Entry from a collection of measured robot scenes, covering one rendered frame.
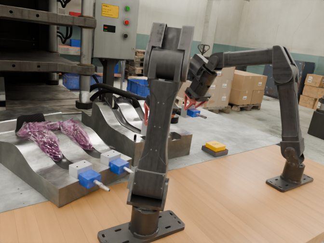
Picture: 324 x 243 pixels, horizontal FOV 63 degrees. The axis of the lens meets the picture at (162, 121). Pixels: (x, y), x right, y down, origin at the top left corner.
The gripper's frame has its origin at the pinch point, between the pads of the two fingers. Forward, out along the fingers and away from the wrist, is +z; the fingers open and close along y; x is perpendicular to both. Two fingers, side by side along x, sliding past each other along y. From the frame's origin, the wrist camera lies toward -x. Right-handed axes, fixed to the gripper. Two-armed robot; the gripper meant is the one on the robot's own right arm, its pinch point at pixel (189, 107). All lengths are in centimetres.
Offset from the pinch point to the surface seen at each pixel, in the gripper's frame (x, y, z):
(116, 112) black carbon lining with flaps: -10.4, 28.8, 9.8
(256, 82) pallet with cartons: -190, -409, 139
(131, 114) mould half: -7.5, 23.0, 9.4
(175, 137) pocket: 13.0, 15.7, 2.4
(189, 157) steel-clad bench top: 21.1, 11.6, 6.1
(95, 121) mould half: -13.1, 35.8, 17.5
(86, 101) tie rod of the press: -48, 24, 38
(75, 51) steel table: -291, -65, 158
